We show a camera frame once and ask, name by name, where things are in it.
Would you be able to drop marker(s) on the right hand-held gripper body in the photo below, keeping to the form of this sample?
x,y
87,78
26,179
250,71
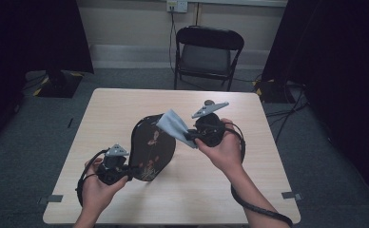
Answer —
x,y
209,129

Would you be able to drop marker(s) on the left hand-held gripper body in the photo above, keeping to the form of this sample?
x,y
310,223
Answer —
x,y
111,171

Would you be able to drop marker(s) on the light blue cloth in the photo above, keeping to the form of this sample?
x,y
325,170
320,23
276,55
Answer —
x,y
174,126

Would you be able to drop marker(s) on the person's left hand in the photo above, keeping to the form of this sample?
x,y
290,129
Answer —
x,y
98,193

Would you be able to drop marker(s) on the person's right hand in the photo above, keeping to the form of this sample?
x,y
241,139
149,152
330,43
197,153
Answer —
x,y
227,155

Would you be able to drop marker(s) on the small black floor strip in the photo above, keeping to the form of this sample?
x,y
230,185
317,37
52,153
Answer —
x,y
70,123

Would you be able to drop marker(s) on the grey tape strip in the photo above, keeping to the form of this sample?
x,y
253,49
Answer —
x,y
290,195
54,199

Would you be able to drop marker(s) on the black folding chair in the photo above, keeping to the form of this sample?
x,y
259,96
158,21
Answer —
x,y
206,57

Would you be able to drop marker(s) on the black stand base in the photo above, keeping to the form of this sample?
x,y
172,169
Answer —
x,y
59,84
273,91

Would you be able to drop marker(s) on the black curtain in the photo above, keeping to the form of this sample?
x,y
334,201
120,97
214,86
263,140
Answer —
x,y
30,38
338,63

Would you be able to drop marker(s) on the white wall socket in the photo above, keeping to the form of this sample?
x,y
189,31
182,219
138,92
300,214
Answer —
x,y
177,5

